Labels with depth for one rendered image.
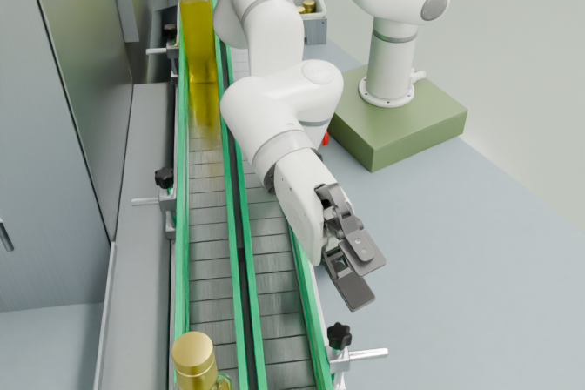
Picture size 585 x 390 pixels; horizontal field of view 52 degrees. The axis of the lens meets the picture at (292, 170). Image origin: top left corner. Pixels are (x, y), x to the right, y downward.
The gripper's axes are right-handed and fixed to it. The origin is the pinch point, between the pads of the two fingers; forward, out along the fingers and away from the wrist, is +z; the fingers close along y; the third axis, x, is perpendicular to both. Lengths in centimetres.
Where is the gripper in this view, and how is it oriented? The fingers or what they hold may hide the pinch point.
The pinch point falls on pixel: (363, 281)
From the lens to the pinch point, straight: 63.5
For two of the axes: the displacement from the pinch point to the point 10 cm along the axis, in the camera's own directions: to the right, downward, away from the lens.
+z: 4.7, 7.3, -4.9
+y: -0.1, -5.5, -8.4
